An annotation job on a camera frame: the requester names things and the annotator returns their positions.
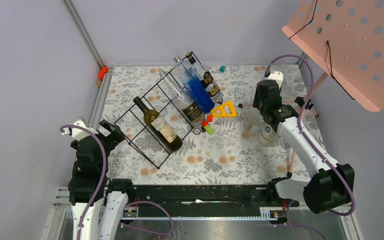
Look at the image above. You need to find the short clear glass bottle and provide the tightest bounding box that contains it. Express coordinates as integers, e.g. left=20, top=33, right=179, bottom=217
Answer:
left=241, top=106, right=263, bottom=135

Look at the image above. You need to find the black wire wine rack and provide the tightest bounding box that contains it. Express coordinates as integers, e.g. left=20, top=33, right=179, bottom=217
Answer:
left=114, top=65, right=206, bottom=170

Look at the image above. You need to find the clear bottle black cap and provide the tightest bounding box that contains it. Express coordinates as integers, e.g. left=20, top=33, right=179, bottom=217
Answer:
left=257, top=124, right=280, bottom=147

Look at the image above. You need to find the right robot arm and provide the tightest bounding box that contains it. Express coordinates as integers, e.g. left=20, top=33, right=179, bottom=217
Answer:
left=252, top=65, right=356, bottom=216

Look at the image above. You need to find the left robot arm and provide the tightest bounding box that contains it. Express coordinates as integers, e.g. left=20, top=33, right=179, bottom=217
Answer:
left=60, top=117, right=135, bottom=240

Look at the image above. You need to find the dark green wine bottle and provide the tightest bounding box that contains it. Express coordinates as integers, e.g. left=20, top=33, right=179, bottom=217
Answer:
left=133, top=96, right=183, bottom=152

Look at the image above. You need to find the clear bottle gold label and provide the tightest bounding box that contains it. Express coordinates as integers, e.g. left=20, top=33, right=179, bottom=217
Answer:
left=185, top=52, right=224, bottom=104

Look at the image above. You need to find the blue triangular bottle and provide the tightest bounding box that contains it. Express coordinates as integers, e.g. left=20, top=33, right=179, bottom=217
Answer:
left=173, top=56, right=215, bottom=114

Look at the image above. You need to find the clear bottle black label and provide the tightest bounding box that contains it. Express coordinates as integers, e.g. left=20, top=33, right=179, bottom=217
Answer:
left=159, top=71, right=205, bottom=127

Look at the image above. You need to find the yellow triangle block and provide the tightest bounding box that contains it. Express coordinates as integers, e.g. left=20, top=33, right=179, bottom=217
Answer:
left=210, top=101, right=238, bottom=118

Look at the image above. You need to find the floral table mat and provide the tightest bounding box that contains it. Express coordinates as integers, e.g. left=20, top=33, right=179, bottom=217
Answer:
left=94, top=64, right=327, bottom=186

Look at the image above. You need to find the teal cube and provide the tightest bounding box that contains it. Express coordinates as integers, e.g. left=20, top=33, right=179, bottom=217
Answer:
left=219, top=65, right=226, bottom=73

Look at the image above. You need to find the green block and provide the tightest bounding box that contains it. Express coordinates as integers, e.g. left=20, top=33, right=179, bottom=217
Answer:
left=203, top=125, right=215, bottom=135

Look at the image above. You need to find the orange clip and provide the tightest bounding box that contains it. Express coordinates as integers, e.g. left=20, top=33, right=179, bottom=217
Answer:
left=98, top=66, right=109, bottom=80

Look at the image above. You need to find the pink music stand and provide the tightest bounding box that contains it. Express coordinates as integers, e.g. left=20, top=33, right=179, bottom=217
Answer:
left=237, top=0, right=384, bottom=179

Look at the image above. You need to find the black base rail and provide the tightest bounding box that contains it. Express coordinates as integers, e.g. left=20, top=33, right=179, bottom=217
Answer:
left=106, top=179, right=292, bottom=219

